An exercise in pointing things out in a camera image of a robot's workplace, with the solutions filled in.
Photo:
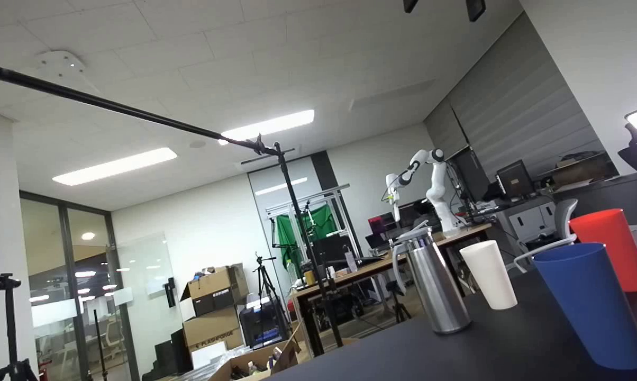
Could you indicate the white plastic cup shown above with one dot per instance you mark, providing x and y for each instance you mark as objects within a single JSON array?
[{"x": 489, "y": 272}]

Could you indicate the blue plastic cup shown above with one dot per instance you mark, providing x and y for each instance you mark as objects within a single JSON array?
[{"x": 588, "y": 294}]

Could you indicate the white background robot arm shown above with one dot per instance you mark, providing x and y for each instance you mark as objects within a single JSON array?
[{"x": 434, "y": 192}]

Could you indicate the pink plastic cup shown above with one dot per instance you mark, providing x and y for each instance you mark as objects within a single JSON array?
[{"x": 609, "y": 227}]

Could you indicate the green cloth on rack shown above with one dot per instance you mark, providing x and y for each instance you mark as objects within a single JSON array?
[{"x": 287, "y": 231}]

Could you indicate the black light stand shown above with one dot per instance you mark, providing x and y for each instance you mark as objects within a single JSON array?
[{"x": 322, "y": 286}]

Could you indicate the small tripod on floor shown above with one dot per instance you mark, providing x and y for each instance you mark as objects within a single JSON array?
[{"x": 267, "y": 289}]

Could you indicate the wooden background table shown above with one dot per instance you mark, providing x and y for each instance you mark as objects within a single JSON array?
[{"x": 446, "y": 242}]

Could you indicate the stainless steel thermos jug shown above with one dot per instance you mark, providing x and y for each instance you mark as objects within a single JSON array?
[{"x": 434, "y": 283}]

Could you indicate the stacked cardboard boxes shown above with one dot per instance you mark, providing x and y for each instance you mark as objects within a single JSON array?
[{"x": 216, "y": 294}]

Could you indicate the computer monitor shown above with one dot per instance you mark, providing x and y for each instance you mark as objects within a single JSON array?
[{"x": 514, "y": 181}]

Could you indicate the open cardboard box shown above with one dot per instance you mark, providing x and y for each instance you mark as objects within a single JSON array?
[{"x": 256, "y": 364}]

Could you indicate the white office chair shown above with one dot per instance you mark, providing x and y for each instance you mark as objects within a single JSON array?
[{"x": 563, "y": 234}]

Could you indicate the black boom pole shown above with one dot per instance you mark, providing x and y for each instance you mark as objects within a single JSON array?
[{"x": 128, "y": 111}]

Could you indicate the black camera tripod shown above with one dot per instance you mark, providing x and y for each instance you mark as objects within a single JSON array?
[{"x": 16, "y": 369}]

